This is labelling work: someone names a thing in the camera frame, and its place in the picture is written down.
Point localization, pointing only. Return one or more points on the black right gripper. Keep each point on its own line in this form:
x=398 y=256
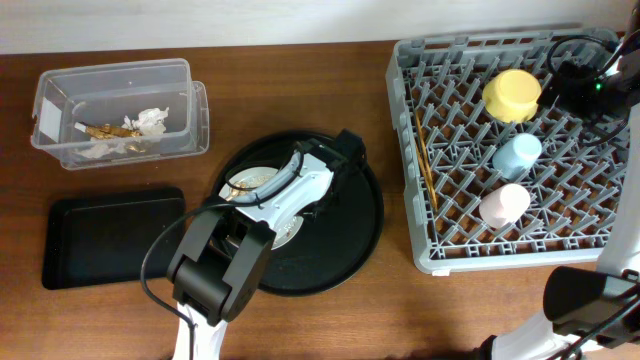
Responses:
x=571 y=84

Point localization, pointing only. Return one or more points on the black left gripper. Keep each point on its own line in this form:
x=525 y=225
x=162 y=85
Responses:
x=321 y=212

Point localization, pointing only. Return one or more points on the yellow plastic bowl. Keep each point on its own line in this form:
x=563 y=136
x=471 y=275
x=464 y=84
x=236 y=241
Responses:
x=512 y=96

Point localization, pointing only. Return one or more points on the light blue plastic cup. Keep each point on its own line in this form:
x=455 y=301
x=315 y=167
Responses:
x=517 y=156

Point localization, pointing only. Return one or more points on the grey plate with food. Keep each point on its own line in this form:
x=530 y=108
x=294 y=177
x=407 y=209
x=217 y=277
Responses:
x=288 y=231

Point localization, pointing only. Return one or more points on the food scraps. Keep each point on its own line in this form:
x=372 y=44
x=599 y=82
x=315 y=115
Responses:
x=246 y=185

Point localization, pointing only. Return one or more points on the pink plastic cup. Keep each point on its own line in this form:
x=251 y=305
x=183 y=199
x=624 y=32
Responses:
x=504 y=205

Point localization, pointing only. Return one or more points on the white tissue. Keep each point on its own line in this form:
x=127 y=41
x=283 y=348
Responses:
x=150 y=122

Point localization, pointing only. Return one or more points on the gold foil wrapper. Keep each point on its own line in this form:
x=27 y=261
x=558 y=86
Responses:
x=106 y=131

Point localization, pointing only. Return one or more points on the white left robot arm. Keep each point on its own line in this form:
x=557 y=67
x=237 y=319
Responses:
x=293 y=214

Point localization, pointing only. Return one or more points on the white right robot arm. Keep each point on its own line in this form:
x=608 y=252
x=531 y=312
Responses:
x=591 y=310

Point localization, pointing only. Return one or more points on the grey plastic dishwasher rack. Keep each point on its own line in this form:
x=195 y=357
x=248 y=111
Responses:
x=482 y=194

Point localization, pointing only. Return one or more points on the clear plastic waste bin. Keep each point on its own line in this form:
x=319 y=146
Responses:
x=105 y=94

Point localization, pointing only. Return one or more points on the round black serving tray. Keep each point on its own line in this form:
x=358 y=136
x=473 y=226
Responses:
x=329 y=249

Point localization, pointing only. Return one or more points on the black rectangular bin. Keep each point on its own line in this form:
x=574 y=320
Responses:
x=103 y=239

